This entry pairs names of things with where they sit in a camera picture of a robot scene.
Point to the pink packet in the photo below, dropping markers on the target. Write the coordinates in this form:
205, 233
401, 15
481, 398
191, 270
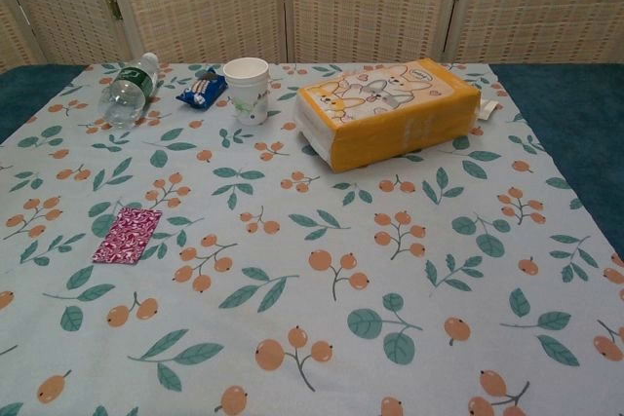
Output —
128, 236

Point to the yellow cartoon tissue pack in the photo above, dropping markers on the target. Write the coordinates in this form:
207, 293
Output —
380, 119

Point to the floral fruit print tablecloth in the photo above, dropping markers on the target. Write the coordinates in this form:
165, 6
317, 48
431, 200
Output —
312, 289

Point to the white paper cup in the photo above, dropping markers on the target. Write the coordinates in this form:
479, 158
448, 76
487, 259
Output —
248, 94

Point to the blue cookie snack packet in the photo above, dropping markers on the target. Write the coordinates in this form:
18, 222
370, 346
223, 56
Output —
201, 89

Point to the white mint paper packet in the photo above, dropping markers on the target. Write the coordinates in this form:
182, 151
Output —
486, 109

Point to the clear plastic water bottle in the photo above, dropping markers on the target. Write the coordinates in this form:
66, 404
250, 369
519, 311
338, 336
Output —
128, 89

